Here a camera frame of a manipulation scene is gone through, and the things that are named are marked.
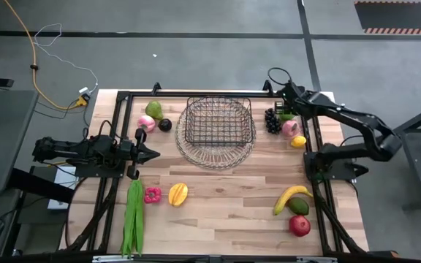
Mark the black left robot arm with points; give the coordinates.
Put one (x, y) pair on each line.
(86, 149)

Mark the green leek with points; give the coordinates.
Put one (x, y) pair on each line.
(133, 219)

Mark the green avocado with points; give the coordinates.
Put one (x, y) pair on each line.
(298, 206)

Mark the yellow banana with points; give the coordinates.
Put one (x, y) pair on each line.
(287, 197)

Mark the yellow mango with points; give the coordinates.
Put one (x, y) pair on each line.
(178, 194)

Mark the yellow lemon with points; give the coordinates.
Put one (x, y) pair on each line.
(298, 141)

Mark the silver aluminium profile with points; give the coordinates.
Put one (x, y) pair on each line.
(112, 259)
(316, 259)

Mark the black aluminium frame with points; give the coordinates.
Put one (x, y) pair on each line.
(159, 94)

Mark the white box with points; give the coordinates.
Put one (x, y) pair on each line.
(64, 182)

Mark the green pear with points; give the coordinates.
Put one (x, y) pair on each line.
(154, 109)

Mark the red bell pepper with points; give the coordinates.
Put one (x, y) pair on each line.
(152, 195)

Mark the red pomegranate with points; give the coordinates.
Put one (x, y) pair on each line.
(299, 225)

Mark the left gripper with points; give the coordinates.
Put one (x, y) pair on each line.
(132, 151)

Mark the pink peach large leaf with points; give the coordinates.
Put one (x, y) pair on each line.
(290, 128)

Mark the dark purple grape bunch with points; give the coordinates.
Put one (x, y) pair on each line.
(272, 122)

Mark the round woven placemat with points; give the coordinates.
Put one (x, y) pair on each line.
(214, 157)

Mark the white power adapter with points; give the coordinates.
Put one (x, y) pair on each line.
(84, 90)

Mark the hazard striped floor mat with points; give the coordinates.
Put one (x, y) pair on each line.
(400, 16)

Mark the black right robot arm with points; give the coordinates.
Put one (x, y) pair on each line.
(349, 117)

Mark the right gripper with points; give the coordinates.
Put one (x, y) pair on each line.
(294, 100)

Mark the yellow power connector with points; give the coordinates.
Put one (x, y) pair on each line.
(82, 100)

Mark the pink peach small stem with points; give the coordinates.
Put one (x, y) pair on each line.
(146, 123)

